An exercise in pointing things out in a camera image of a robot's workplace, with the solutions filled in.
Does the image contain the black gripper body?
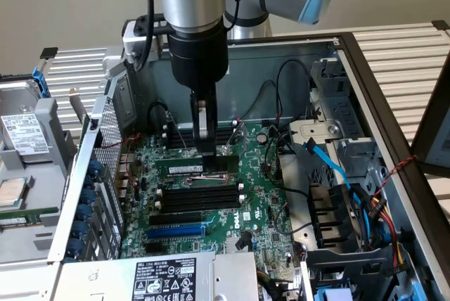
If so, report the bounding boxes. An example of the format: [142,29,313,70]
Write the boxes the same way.
[167,26,229,96]

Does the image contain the silver metal disk bay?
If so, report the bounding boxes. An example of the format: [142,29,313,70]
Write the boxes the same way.
[288,57,387,210]

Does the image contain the short black expansion slot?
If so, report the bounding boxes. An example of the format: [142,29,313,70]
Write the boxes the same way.
[144,242,165,255]

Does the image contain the grey power supply with label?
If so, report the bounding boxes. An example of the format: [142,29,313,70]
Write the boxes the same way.
[52,251,262,301]

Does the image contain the blue SATA wire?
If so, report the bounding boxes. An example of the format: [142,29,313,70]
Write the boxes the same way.
[302,137,372,235]

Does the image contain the dark framed side panel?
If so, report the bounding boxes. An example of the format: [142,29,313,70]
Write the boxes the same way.
[409,43,450,179]

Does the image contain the blue expansion slot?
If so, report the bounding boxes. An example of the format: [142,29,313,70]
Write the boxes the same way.
[146,222,207,241]

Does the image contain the hard disk with white label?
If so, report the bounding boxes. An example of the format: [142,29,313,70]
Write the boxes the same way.
[0,81,52,165]

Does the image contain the red black twisted wire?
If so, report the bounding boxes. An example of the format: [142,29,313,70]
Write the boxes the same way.
[372,154,420,207]

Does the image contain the open grey PC case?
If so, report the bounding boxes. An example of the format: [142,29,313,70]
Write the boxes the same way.
[47,32,450,301]

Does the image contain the RAM slot white latches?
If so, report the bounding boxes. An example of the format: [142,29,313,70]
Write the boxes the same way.
[156,183,245,197]
[162,133,233,143]
[162,120,238,135]
[154,194,246,209]

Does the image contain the dark grey front bracket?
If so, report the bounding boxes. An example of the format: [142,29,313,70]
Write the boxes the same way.
[302,244,418,301]

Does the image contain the green Dell motherboard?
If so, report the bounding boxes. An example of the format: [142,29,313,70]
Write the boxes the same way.
[119,121,307,283]

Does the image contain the silver socket cover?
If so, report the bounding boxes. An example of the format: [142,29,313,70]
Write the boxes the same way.
[224,120,248,158]

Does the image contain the black fan shroud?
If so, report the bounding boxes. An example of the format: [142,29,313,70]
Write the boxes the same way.
[307,183,365,250]

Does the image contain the grey parts rack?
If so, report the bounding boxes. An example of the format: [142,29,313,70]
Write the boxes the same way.
[0,98,79,267]

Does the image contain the green RAM stick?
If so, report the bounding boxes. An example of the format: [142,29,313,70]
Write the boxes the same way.
[0,207,60,228]
[154,155,240,176]

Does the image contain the silver CPU chip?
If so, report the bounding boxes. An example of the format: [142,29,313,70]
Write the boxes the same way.
[0,177,29,210]

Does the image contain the long black expansion slot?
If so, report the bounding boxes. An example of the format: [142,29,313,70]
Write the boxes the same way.
[148,211,204,227]

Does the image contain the black wire plug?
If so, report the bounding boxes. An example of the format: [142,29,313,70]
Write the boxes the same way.
[234,231,252,251]

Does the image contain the thin black wire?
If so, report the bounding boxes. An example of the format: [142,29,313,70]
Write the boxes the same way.
[272,202,314,244]

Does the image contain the tall black wire loop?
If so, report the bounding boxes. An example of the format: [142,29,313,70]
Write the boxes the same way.
[275,59,313,121]

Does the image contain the red yellow black wire bundle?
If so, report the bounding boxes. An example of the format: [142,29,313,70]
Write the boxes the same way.
[367,188,409,277]

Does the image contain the low black wire arc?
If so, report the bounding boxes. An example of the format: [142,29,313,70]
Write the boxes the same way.
[240,79,279,121]

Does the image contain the black motherboard power wire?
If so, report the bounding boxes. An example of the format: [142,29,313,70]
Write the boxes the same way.
[264,131,312,199]

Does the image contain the thin raised locking lever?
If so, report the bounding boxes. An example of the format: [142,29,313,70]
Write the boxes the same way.
[167,113,189,150]

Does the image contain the graphics card with bracket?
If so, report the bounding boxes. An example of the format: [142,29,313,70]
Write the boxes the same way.
[67,88,91,147]

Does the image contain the small black wire loop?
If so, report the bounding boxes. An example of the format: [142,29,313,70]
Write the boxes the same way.
[146,101,174,137]

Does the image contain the thin red wire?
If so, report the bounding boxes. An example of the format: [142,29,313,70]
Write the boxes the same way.
[100,133,144,151]

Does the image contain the thick black camera cable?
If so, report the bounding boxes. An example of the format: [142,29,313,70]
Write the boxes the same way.
[134,0,156,72]

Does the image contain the blue disk caddy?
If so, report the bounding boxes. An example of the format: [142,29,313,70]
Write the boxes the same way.
[0,66,51,100]

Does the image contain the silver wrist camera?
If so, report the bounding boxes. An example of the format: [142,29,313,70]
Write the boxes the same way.
[122,15,170,65]

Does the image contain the flat lying locking lever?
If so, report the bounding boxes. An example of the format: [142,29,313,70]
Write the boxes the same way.
[181,174,230,186]

